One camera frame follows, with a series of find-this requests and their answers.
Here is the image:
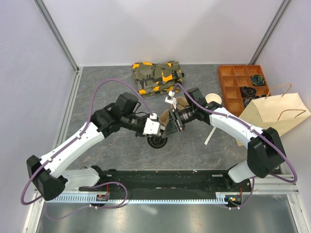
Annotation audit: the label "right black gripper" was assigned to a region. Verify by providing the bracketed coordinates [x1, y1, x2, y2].
[162, 105, 196, 138]

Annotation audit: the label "black plastic cup lid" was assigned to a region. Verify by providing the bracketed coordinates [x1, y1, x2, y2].
[147, 136, 168, 148]

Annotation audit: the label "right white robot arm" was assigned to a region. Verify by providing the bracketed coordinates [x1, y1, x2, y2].
[159, 87, 285, 191]

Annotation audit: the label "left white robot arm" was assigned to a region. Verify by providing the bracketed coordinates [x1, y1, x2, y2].
[26, 92, 164, 201]

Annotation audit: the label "brown pulp cup carrier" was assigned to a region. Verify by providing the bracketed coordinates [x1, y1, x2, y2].
[158, 96, 190, 129]

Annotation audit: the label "white paper straw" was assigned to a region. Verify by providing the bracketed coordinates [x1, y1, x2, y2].
[204, 127, 216, 145]

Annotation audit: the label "camouflage folded cloth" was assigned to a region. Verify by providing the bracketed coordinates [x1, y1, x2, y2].
[132, 61, 185, 96]

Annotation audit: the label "orange compartment tray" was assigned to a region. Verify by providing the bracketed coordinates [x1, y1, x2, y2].
[218, 65, 271, 117]

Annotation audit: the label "blue green rubber bands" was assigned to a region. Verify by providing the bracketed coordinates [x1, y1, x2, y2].
[251, 74, 265, 86]

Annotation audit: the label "brown paper bag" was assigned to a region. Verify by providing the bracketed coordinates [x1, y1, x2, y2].
[240, 91, 311, 136]

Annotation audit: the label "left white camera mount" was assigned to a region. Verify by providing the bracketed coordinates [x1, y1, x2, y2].
[143, 113, 161, 135]

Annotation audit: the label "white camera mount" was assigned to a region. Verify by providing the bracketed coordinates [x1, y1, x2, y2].
[165, 91, 176, 106]
[143, 113, 161, 135]

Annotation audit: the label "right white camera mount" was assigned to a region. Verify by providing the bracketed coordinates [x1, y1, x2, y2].
[165, 91, 176, 106]

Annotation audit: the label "aluminium cable duct rail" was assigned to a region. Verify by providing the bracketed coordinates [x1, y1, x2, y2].
[47, 193, 241, 205]

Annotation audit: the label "left aluminium frame post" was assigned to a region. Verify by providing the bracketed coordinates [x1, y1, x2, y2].
[34, 0, 79, 73]

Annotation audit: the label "aluminium frame post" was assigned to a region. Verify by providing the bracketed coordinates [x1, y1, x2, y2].
[248, 0, 292, 65]
[34, 0, 79, 73]

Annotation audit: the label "right aluminium frame post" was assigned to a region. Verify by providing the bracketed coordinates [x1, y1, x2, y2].
[248, 0, 292, 65]

